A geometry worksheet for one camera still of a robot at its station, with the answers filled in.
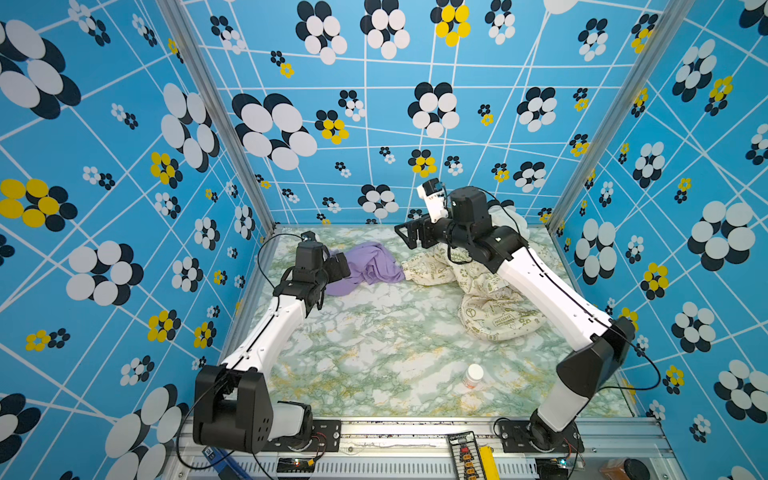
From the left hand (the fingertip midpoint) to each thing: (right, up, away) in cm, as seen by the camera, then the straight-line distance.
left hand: (335, 260), depth 86 cm
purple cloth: (+9, -1, +15) cm, 18 cm away
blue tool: (-21, -46, -19) cm, 54 cm away
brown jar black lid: (+66, -43, -24) cm, 82 cm away
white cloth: (+61, +16, +28) cm, 70 cm away
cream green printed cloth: (+47, -16, +5) cm, 50 cm away
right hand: (+22, +10, -12) cm, 27 cm away
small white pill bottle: (+38, -30, -10) cm, 49 cm away
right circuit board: (+55, -49, -15) cm, 76 cm away
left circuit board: (-7, -50, -14) cm, 52 cm away
